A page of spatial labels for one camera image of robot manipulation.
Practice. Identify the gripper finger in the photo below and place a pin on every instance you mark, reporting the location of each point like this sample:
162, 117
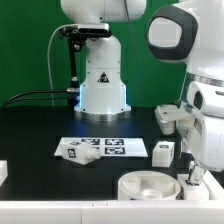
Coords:
195, 172

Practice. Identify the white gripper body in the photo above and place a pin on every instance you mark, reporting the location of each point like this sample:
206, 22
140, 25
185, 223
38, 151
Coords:
204, 138

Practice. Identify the white round stool seat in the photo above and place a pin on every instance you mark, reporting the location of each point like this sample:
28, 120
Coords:
148, 185

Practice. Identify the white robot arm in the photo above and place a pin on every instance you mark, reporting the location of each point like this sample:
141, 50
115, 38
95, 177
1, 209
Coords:
190, 31

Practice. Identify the white L-shaped fence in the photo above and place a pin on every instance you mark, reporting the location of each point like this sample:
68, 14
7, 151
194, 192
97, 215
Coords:
210, 211

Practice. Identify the white marker sheet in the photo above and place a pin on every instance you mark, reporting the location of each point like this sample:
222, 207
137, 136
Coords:
109, 147

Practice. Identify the white left fence block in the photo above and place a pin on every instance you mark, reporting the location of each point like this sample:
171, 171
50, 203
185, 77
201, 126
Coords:
3, 171

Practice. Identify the black camera stand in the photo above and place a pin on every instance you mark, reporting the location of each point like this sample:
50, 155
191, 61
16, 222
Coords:
74, 56

